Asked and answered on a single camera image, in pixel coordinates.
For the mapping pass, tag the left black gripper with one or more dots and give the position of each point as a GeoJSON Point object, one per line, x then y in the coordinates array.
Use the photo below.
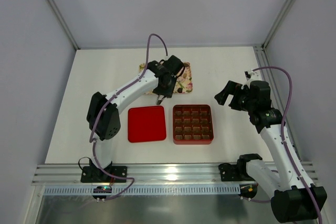
{"type": "Point", "coordinates": [163, 93]}

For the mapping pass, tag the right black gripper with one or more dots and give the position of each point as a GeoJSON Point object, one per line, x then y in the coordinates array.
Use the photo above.
{"type": "Point", "coordinates": [234, 98]}

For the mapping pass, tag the metal serving tongs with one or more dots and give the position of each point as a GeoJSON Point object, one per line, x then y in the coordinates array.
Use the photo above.
{"type": "Point", "coordinates": [159, 100]}

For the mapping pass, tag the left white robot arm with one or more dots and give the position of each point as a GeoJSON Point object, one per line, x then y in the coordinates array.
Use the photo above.
{"type": "Point", "coordinates": [104, 114]}

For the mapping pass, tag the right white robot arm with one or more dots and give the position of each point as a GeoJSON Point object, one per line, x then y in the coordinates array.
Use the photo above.
{"type": "Point", "coordinates": [293, 195]}

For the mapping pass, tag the red chocolate box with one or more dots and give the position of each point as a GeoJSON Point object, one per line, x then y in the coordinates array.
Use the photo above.
{"type": "Point", "coordinates": [192, 124]}

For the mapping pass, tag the floral serving tray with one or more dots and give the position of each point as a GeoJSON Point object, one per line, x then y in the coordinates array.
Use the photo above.
{"type": "Point", "coordinates": [183, 82]}

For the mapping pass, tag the red box lid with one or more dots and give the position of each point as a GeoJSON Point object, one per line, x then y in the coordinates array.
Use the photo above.
{"type": "Point", "coordinates": [146, 124]}

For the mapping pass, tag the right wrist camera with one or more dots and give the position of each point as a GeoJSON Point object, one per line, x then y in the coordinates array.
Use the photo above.
{"type": "Point", "coordinates": [249, 74]}

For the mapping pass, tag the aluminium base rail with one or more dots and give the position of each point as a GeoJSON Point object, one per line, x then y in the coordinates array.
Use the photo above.
{"type": "Point", "coordinates": [150, 180]}

